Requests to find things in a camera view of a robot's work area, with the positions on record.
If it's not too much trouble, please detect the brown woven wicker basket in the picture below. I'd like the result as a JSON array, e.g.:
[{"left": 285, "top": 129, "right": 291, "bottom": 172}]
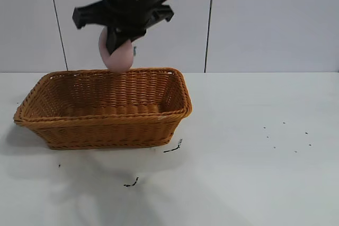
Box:
[{"left": 13, "top": 67, "right": 193, "bottom": 150}]

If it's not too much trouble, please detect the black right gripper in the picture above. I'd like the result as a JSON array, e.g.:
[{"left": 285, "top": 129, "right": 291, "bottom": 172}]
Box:
[{"left": 72, "top": 0, "right": 177, "bottom": 56}]

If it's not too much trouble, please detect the pink peach with green leaf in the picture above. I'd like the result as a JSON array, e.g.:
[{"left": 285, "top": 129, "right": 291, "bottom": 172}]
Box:
[{"left": 98, "top": 29, "right": 137, "bottom": 74}]

